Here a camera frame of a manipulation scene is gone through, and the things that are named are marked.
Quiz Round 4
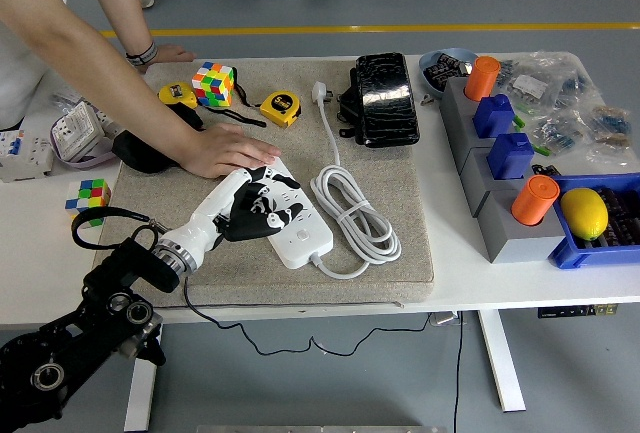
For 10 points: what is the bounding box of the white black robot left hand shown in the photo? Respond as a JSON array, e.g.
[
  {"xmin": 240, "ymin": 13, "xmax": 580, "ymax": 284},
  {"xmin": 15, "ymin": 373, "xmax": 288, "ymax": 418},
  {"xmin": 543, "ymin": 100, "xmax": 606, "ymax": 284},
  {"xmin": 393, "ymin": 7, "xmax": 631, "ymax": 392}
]
[{"xmin": 169, "ymin": 165, "xmax": 306, "ymax": 264}]

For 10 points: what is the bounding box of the person's left hand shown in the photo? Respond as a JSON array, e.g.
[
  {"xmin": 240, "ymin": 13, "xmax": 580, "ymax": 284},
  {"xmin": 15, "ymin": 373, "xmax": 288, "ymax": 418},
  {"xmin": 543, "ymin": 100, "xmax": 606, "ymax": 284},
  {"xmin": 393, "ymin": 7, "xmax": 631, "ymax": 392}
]
[{"xmin": 134, "ymin": 43, "xmax": 197, "ymax": 75}]

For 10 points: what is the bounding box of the person's right hand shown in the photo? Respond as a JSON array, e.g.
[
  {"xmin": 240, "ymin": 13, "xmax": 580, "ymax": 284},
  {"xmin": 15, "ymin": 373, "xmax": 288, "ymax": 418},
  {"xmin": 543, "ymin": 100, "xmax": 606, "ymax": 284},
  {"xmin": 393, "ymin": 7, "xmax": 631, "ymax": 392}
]
[{"xmin": 182, "ymin": 121, "xmax": 282, "ymax": 180}]

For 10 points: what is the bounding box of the black plug adapter with cord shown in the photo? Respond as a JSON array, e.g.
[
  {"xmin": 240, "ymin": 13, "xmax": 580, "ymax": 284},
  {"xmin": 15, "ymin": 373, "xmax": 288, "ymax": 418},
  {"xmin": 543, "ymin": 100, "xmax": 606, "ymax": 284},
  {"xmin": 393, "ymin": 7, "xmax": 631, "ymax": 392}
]
[{"xmin": 182, "ymin": 272, "xmax": 434, "ymax": 357}]

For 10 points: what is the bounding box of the white power strip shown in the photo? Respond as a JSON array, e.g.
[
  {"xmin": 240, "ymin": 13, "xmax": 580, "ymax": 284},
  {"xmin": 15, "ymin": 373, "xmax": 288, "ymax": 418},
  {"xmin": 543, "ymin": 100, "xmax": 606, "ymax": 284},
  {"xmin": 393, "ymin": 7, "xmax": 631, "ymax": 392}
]
[{"xmin": 252, "ymin": 158, "xmax": 335, "ymax": 270}]

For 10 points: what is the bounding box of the black wristband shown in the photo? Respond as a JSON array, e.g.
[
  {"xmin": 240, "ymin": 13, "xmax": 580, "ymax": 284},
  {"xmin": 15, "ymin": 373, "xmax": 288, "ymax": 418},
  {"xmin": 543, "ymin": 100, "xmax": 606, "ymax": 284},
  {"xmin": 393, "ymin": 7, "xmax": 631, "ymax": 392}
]
[{"xmin": 125, "ymin": 41, "xmax": 160, "ymax": 67}]

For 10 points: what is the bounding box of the yellow tape measure plain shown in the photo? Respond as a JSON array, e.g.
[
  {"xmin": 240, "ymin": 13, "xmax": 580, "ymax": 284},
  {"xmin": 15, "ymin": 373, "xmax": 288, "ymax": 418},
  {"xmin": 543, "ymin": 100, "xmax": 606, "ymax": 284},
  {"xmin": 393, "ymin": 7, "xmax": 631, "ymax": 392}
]
[{"xmin": 157, "ymin": 80, "xmax": 200, "ymax": 108}]

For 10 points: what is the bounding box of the large colourful puzzle cube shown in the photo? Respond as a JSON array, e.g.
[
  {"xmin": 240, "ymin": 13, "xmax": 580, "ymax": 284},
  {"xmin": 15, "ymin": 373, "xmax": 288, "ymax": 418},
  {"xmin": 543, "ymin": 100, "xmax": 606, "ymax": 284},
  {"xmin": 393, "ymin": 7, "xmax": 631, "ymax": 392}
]
[{"xmin": 191, "ymin": 60, "xmax": 236, "ymax": 108}]

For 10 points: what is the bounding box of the yellow tape measure 5m print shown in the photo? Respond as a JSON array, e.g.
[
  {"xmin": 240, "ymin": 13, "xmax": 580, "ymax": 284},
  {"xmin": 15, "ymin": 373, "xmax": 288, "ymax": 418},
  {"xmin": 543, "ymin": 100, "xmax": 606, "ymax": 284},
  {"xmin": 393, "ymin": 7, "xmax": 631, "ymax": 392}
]
[{"xmin": 259, "ymin": 90, "xmax": 303, "ymax": 128}]

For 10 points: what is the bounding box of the black cloth pouch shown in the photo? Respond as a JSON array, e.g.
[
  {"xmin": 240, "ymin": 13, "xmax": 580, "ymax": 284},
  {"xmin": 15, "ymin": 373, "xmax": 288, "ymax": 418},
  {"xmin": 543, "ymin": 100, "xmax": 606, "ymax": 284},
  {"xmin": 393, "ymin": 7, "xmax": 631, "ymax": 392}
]
[{"xmin": 110, "ymin": 102, "xmax": 204, "ymax": 174}]

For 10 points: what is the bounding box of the grey-brown mat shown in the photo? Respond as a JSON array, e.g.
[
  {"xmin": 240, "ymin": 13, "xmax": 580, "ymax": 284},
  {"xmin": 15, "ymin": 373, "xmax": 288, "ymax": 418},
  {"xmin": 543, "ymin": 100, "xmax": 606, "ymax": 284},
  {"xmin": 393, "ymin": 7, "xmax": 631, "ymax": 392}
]
[{"xmin": 97, "ymin": 58, "xmax": 435, "ymax": 312}]

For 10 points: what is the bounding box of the clear bag of metal parts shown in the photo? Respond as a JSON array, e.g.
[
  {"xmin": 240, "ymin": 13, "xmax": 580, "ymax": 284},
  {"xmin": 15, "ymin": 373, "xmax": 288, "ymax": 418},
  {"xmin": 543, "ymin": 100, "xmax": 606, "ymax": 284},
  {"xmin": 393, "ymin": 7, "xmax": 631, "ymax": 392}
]
[{"xmin": 52, "ymin": 90, "xmax": 89, "ymax": 110}]

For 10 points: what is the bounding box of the small colourful puzzle cube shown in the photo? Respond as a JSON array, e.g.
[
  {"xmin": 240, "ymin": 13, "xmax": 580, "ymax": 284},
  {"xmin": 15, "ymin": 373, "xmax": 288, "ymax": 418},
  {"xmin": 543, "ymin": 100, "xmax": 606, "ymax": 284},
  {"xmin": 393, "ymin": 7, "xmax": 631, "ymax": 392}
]
[{"xmin": 64, "ymin": 177, "xmax": 112, "ymax": 229}]

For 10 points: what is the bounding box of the purple bowl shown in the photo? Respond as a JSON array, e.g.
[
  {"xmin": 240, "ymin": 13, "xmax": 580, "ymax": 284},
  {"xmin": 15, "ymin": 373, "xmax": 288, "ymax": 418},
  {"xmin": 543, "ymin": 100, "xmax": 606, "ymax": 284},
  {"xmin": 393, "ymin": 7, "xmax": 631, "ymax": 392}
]
[{"xmin": 48, "ymin": 112, "xmax": 121, "ymax": 170}]

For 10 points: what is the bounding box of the glossy black case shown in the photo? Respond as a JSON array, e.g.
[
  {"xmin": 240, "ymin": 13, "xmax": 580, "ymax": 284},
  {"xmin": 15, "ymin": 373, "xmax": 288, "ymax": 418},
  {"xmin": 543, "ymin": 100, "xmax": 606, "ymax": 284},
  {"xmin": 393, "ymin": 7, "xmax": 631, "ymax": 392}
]
[{"xmin": 354, "ymin": 51, "xmax": 421, "ymax": 148}]

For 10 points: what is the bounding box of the white circuit breaker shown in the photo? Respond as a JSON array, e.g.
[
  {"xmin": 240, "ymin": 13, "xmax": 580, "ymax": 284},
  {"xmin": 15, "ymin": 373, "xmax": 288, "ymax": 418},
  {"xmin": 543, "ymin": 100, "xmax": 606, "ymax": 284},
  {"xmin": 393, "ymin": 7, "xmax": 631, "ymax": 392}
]
[{"xmin": 0, "ymin": 128, "xmax": 54, "ymax": 184}]

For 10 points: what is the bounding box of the white table leg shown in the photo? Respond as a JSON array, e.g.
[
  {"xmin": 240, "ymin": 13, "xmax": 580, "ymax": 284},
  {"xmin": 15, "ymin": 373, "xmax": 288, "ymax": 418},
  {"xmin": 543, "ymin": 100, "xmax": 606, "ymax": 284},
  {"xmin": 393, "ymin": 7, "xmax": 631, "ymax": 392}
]
[
  {"xmin": 477, "ymin": 310, "xmax": 527, "ymax": 413},
  {"xmin": 123, "ymin": 323, "xmax": 164, "ymax": 433}
]

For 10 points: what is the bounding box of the black capacitors heap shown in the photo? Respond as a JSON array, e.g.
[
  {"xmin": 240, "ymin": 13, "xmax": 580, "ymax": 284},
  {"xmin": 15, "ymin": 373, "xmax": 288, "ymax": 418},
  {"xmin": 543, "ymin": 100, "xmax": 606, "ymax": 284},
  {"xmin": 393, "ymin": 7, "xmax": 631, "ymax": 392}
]
[
  {"xmin": 582, "ymin": 186, "xmax": 640, "ymax": 250},
  {"xmin": 424, "ymin": 52, "xmax": 474, "ymax": 92}
]

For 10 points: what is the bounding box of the grey peg holder block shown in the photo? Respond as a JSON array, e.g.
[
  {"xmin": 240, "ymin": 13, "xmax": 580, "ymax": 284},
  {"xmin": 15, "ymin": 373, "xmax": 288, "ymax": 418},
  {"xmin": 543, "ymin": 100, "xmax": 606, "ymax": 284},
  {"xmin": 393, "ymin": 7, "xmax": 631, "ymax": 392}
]
[
  {"xmin": 477, "ymin": 187, "xmax": 569, "ymax": 265},
  {"xmin": 438, "ymin": 76, "xmax": 501, "ymax": 152},
  {"xmin": 458, "ymin": 145, "xmax": 531, "ymax": 217}
]

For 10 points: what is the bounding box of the light blue bowl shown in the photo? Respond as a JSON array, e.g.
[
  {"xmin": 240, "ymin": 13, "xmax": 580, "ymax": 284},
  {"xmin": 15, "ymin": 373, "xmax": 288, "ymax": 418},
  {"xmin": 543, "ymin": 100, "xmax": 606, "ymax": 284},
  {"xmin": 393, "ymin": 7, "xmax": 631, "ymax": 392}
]
[{"xmin": 418, "ymin": 47, "xmax": 479, "ymax": 100}]

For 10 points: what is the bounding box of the orange cylinder peg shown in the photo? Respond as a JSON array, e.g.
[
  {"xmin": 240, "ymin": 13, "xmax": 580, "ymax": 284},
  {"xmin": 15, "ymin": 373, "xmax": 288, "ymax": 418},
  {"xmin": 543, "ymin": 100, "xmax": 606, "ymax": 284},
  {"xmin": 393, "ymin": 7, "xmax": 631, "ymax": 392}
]
[
  {"xmin": 510, "ymin": 175, "xmax": 560, "ymax": 228},
  {"xmin": 464, "ymin": 55, "xmax": 502, "ymax": 102}
]

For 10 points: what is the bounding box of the blue block peg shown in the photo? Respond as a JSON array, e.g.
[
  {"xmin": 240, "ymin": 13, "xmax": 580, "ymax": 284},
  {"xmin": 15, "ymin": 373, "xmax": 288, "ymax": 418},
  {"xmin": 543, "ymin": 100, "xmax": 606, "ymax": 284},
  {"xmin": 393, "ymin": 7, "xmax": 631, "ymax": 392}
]
[
  {"xmin": 487, "ymin": 131, "xmax": 535, "ymax": 180},
  {"xmin": 472, "ymin": 93, "xmax": 516, "ymax": 139}
]

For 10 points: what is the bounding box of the clear bag with white label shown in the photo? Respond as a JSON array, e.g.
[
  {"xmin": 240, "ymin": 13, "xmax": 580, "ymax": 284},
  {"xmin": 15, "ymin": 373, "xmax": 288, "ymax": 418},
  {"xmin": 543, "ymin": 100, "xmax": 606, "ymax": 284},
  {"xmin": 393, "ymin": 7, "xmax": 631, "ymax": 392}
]
[{"xmin": 499, "ymin": 55, "xmax": 591, "ymax": 109}]

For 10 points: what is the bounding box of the clear bag of blue resistors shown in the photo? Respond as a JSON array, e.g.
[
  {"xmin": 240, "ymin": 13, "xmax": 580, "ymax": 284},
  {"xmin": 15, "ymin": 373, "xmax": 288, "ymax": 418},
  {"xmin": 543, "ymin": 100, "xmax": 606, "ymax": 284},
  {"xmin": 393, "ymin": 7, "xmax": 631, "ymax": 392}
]
[{"xmin": 529, "ymin": 107, "xmax": 591, "ymax": 154}]

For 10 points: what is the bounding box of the blue plastic bin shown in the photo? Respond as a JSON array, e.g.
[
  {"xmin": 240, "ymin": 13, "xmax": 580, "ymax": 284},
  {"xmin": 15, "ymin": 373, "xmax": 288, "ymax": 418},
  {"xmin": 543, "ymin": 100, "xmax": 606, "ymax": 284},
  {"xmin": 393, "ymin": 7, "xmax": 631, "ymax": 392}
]
[{"xmin": 547, "ymin": 172, "xmax": 640, "ymax": 271}]

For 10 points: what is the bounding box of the yellow lemon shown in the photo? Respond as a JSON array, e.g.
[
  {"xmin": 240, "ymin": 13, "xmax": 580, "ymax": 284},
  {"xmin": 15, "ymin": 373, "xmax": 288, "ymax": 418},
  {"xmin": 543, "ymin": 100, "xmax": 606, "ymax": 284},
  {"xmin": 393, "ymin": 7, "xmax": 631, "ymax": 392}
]
[{"xmin": 559, "ymin": 187, "xmax": 610, "ymax": 242}]

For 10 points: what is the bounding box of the black table control panel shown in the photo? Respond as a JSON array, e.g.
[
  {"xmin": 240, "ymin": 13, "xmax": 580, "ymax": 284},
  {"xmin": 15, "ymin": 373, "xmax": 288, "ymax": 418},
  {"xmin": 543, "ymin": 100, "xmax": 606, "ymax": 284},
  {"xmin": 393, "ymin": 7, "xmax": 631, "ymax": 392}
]
[{"xmin": 537, "ymin": 304, "xmax": 620, "ymax": 320}]

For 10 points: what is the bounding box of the clear bag of striped resistors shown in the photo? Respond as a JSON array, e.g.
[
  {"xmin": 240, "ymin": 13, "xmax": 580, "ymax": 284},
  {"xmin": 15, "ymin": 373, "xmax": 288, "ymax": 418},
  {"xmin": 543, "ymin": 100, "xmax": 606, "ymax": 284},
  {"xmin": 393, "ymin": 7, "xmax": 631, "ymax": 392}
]
[{"xmin": 584, "ymin": 102, "xmax": 634, "ymax": 164}]

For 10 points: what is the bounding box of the black tape measure strap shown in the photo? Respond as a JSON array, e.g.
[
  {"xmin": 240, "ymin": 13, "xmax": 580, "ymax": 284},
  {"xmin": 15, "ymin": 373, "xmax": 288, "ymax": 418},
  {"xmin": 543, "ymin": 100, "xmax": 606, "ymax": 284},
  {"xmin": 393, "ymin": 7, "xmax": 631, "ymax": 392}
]
[
  {"xmin": 232, "ymin": 66, "xmax": 257, "ymax": 109},
  {"xmin": 202, "ymin": 105, "xmax": 268, "ymax": 128}
]

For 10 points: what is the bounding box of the white wall socket panel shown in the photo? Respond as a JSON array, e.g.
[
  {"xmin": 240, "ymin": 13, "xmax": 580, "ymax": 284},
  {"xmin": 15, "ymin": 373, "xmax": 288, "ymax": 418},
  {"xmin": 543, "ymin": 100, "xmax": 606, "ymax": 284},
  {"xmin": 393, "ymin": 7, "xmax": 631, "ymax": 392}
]
[
  {"xmin": 51, "ymin": 101, "xmax": 104, "ymax": 160},
  {"xmin": 94, "ymin": 110, "xmax": 124, "ymax": 138}
]

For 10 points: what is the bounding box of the white power cord with plug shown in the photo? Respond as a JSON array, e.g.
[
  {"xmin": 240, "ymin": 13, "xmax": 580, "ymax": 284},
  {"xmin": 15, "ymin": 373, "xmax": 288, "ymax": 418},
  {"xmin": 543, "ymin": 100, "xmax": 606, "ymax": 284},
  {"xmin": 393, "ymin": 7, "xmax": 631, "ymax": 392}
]
[{"xmin": 307, "ymin": 80, "xmax": 403, "ymax": 280}]

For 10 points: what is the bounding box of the metal bracket under table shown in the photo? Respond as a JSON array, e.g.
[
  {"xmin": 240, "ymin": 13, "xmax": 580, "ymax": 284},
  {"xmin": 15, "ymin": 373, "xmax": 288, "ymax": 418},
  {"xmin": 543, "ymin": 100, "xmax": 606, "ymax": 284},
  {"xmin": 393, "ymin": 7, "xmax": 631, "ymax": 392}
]
[{"xmin": 428, "ymin": 310, "xmax": 467, "ymax": 327}]

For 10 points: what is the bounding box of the thin black hanging cable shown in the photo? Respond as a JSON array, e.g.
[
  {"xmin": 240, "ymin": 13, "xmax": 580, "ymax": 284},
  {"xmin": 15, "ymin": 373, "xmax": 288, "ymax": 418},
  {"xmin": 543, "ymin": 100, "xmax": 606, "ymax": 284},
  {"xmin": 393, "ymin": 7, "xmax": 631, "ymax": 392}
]
[{"xmin": 452, "ymin": 311, "xmax": 465, "ymax": 433}]

